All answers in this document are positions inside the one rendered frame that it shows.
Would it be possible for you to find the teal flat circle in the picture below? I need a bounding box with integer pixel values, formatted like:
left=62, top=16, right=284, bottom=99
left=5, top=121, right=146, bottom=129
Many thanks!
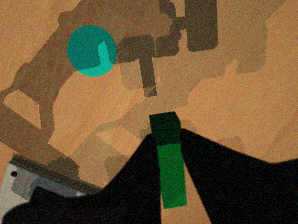
left=67, top=25, right=117, bottom=76

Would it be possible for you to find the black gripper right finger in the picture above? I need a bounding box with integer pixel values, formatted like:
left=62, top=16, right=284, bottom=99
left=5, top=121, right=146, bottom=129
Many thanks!
left=180, top=128, right=298, bottom=224

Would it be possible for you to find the green rectangular post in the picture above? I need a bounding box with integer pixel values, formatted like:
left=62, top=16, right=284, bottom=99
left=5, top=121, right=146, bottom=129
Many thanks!
left=149, top=111, right=187, bottom=209

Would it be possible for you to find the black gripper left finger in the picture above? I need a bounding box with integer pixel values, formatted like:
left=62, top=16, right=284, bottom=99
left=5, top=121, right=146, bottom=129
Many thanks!
left=2, top=133, right=162, bottom=224

